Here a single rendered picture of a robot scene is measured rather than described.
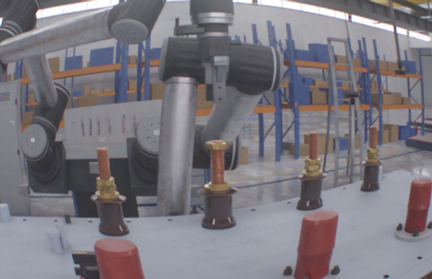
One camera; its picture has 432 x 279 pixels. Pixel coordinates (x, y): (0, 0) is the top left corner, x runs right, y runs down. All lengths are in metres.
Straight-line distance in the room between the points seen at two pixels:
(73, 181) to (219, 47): 1.79
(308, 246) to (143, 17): 0.64
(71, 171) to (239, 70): 1.51
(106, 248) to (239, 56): 0.93
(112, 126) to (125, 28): 4.82
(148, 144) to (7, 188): 3.86
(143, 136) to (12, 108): 3.63
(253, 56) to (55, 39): 0.64
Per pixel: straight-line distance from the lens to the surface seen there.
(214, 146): 1.07
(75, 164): 2.63
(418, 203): 0.91
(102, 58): 8.73
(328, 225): 0.69
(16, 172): 5.61
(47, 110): 2.26
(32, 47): 1.33
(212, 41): 1.02
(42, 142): 2.16
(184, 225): 1.14
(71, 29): 1.18
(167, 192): 1.40
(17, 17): 1.61
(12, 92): 5.52
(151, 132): 2.12
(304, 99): 10.20
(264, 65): 1.40
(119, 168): 2.62
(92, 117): 5.79
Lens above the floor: 1.71
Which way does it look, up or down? 7 degrees down
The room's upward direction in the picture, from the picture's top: 2 degrees counter-clockwise
